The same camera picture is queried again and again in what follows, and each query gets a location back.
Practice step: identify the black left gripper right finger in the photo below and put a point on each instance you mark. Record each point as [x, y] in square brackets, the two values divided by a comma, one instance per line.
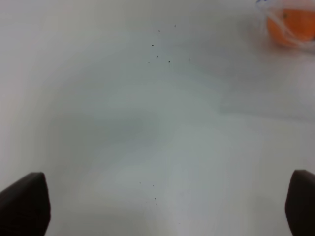
[300, 203]

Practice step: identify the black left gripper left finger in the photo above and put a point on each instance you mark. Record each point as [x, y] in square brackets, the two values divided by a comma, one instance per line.
[25, 208]

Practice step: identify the clear zip bag blue seal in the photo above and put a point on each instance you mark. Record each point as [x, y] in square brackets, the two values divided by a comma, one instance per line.
[266, 7]

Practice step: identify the orange fruit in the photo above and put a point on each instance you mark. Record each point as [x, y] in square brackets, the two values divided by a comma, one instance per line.
[290, 27]

